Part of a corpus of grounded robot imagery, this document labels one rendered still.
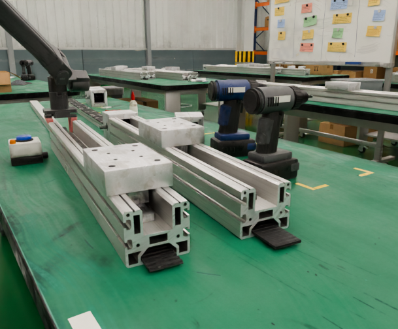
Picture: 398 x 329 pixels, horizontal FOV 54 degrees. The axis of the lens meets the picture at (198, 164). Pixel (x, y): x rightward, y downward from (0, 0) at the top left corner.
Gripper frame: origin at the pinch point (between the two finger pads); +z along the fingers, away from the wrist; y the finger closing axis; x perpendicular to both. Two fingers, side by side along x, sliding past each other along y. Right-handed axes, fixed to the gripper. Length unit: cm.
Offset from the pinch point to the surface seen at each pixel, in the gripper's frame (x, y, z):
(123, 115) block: -7.5, 19.3, -6.4
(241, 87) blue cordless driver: -43, 43, -18
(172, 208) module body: -88, 3, -6
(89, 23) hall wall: 1126, 258, -103
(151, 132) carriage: -50, 14, -9
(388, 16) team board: 98, 278, -54
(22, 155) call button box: -23.6, -13.9, -0.5
